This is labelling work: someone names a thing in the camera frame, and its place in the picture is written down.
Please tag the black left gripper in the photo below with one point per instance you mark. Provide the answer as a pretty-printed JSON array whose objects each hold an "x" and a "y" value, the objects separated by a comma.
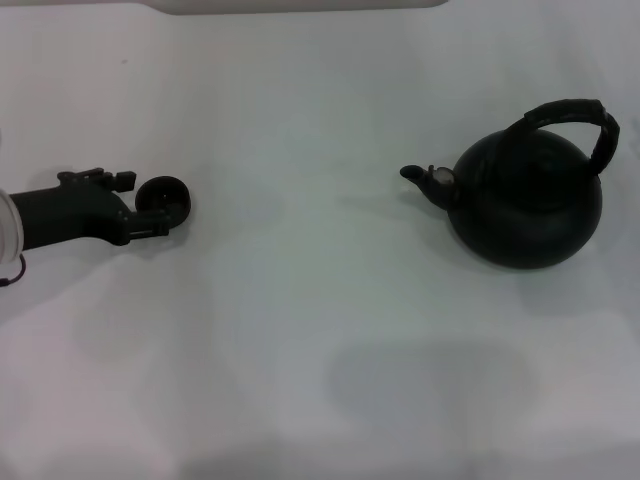
[{"x": 70, "y": 215}]

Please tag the black small teacup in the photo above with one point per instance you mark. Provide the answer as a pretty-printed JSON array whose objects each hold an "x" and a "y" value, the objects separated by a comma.
[{"x": 160, "y": 192}]

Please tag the black round teapot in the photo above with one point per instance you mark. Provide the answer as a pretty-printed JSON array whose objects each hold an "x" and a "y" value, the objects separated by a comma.
[{"x": 520, "y": 215}]

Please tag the white tablecloth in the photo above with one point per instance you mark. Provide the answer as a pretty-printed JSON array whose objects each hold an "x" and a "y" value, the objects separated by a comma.
[{"x": 300, "y": 325}]

